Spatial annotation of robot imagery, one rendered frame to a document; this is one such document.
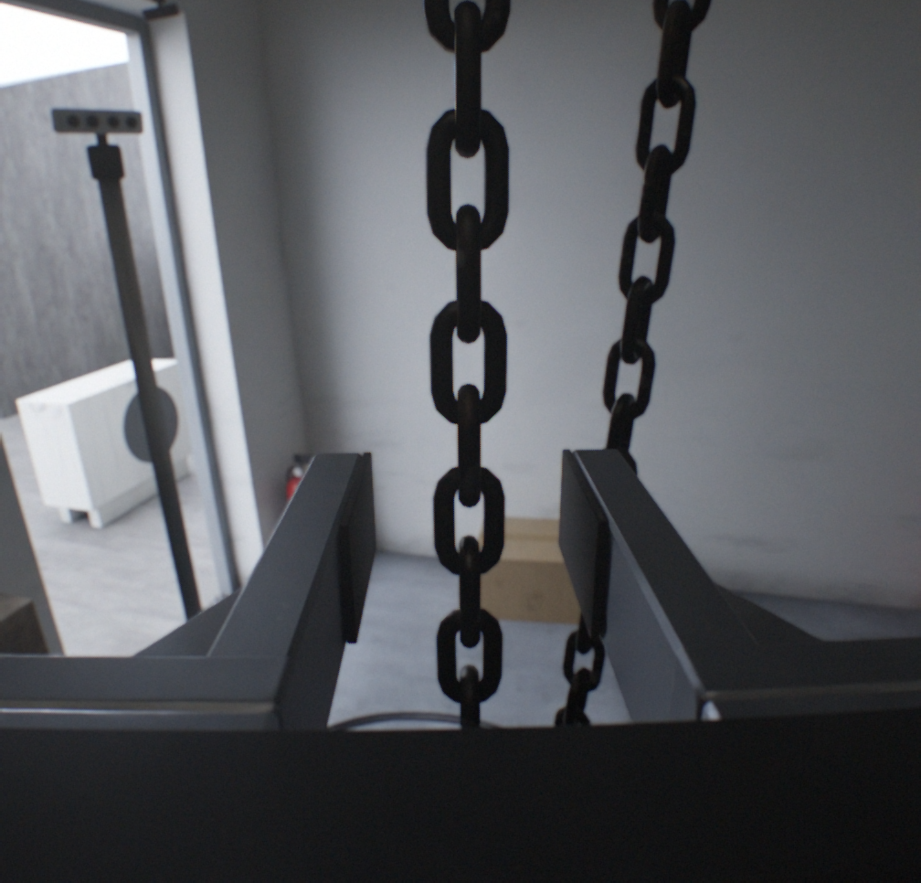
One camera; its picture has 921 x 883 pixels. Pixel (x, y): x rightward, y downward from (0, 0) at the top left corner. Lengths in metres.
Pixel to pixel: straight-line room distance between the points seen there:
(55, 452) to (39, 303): 2.91
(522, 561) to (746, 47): 1.78
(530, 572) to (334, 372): 1.12
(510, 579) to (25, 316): 4.88
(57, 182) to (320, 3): 4.32
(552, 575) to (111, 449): 2.31
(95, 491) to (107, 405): 0.42
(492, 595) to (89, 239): 5.32
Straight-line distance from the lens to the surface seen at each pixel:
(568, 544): 0.16
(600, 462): 0.16
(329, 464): 0.15
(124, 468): 3.77
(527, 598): 2.44
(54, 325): 6.51
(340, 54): 2.65
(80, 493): 3.66
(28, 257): 6.39
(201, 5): 2.54
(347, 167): 2.61
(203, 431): 2.56
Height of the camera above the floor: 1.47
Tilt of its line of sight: 19 degrees down
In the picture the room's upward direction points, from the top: 2 degrees counter-clockwise
